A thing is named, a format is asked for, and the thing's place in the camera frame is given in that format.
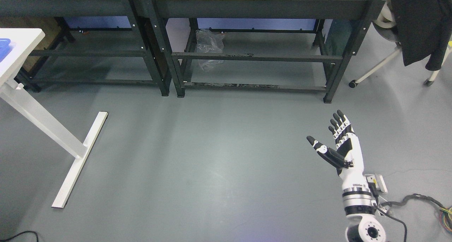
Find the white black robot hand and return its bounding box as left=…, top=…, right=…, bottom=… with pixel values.
left=307, top=110, right=368, bottom=189

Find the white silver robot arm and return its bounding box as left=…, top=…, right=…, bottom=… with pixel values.
left=342, top=174, right=388, bottom=242

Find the black metal right shelf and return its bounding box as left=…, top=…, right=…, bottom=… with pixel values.
left=140, top=0, right=384, bottom=103

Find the black metal shelf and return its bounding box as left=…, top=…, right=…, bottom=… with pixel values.
left=140, top=0, right=384, bottom=103
left=1, top=0, right=171, bottom=96

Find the black metal left shelf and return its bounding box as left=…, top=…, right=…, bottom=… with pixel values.
left=1, top=0, right=171, bottom=96

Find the blue plastic tray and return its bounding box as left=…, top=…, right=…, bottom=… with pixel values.
left=0, top=38, right=11, bottom=62

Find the chair with black jacket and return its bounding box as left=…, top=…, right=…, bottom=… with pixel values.
left=349, top=0, right=451, bottom=88

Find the clear plastic bag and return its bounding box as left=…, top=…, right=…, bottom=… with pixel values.
left=196, top=29, right=225, bottom=72

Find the white desk with legs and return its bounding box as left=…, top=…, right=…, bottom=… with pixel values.
left=0, top=28, right=108, bottom=208

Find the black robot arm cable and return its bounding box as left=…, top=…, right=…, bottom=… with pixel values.
left=374, top=194, right=408, bottom=242

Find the multicolour wire bundle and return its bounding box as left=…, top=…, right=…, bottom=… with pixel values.
left=387, top=194, right=452, bottom=230

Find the black floor cable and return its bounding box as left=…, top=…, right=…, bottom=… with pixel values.
left=0, top=231, right=39, bottom=242

